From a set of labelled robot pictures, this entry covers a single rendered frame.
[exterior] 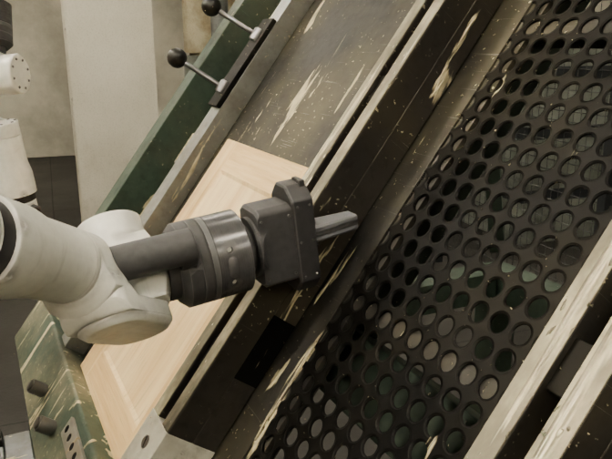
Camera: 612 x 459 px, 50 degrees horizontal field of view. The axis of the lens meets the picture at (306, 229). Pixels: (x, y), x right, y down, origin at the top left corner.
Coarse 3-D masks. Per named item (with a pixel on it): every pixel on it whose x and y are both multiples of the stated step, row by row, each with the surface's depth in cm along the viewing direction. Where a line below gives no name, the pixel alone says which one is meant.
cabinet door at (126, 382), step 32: (224, 160) 116; (256, 160) 106; (288, 160) 98; (224, 192) 110; (256, 192) 101; (192, 320) 96; (96, 352) 116; (128, 352) 106; (160, 352) 98; (96, 384) 109; (128, 384) 101; (160, 384) 93; (128, 416) 95
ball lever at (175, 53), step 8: (176, 48) 126; (168, 56) 125; (176, 56) 125; (184, 56) 126; (176, 64) 126; (184, 64) 126; (200, 72) 126; (208, 80) 127; (216, 80) 127; (224, 80) 126; (216, 88) 126
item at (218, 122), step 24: (288, 0) 127; (312, 0) 128; (288, 24) 127; (264, 48) 126; (264, 72) 127; (240, 96) 126; (216, 120) 125; (192, 144) 127; (216, 144) 127; (192, 168) 126; (168, 192) 125; (144, 216) 126; (168, 216) 126
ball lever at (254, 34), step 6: (204, 0) 126; (210, 0) 126; (216, 0) 126; (204, 6) 126; (210, 6) 126; (216, 6) 126; (204, 12) 127; (210, 12) 126; (216, 12) 127; (222, 12) 127; (228, 18) 127; (234, 18) 127; (234, 24) 127; (240, 24) 127; (246, 30) 127; (252, 30) 127; (258, 30) 126; (252, 36) 126
